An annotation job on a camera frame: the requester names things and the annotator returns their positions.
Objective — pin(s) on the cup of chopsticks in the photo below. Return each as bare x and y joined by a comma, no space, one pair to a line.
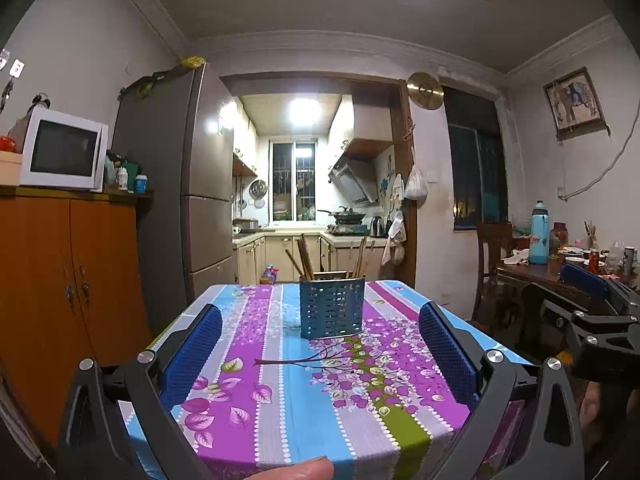
591,240

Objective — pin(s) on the dark wooden dining table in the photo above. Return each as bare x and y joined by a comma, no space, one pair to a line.
540,272

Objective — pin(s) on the green cloth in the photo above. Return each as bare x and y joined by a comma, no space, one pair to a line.
145,85

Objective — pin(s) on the white microwave oven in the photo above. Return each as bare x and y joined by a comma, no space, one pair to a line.
62,150

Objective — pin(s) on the steel electric kettle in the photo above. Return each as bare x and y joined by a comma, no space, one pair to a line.
378,226

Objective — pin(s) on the kitchen window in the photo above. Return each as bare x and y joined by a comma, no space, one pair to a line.
292,180

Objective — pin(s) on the dark green container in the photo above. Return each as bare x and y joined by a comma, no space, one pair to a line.
131,170

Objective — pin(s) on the red lidded jar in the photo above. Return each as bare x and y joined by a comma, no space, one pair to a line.
559,240

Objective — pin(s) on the blue slotted utensil holder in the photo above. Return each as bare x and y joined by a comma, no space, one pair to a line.
330,307

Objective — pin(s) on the person's right hand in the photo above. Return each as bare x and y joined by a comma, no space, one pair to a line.
595,410

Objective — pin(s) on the white medicine bottle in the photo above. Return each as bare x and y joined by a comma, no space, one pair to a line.
122,179

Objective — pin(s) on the kitchen wall cabinets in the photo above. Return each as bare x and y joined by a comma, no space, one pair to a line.
245,145

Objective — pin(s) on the framed elephant picture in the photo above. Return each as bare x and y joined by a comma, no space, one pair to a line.
575,102

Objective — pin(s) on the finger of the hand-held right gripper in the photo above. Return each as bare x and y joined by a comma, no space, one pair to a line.
550,296
582,280

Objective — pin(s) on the floral striped tablecloth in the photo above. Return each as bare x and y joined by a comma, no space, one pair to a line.
280,400

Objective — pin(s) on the cream box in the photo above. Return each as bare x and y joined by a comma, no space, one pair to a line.
10,167

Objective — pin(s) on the steel rice cooker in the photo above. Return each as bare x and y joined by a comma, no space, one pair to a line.
247,224

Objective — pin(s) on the wooden cabinet above hood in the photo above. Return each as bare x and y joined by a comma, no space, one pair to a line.
370,130

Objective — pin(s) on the dark wooden chair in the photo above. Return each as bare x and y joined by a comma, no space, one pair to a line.
492,240

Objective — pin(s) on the person's left hand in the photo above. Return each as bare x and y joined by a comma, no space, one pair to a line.
300,471

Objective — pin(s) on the steel range hood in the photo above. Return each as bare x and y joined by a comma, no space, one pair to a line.
352,180

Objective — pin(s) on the grey refrigerator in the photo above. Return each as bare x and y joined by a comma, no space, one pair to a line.
200,170

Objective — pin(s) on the yellow bag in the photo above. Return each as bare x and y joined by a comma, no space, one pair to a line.
192,62

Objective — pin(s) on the red round object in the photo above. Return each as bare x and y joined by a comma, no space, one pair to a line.
7,144

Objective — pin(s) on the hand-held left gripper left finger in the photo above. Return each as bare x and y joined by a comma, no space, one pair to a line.
195,355

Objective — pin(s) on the white ceramic bowl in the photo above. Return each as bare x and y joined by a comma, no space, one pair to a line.
575,261

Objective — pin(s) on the black wok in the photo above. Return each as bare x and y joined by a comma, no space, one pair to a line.
347,216

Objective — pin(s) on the kitchen ceiling light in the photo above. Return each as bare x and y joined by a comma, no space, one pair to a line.
305,112

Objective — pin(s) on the hanging kitchen towel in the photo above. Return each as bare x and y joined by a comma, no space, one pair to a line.
393,240

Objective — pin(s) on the gas stove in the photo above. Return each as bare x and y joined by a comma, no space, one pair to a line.
347,229

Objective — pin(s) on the orange wooden cabinet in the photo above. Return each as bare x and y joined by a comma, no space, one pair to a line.
50,285

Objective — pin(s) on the dark barred window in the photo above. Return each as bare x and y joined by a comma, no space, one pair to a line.
475,160

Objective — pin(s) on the blue thermos flask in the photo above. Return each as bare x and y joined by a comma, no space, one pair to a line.
539,235

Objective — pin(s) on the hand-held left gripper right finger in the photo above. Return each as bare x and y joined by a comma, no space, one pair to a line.
447,355

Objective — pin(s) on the hanging white plastic bag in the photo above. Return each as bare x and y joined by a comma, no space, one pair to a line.
416,185

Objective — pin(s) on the kitchen base cabinets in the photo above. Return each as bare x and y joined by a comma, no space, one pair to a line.
277,255

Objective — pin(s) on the bunch of wooden chopsticks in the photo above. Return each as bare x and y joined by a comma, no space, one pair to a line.
306,260

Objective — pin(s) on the white cloth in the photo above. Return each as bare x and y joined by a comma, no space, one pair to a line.
515,258

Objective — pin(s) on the wooden kitchen doorway frame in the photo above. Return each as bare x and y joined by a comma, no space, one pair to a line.
406,160

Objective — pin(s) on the gold wall clock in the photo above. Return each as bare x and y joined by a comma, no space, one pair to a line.
424,91

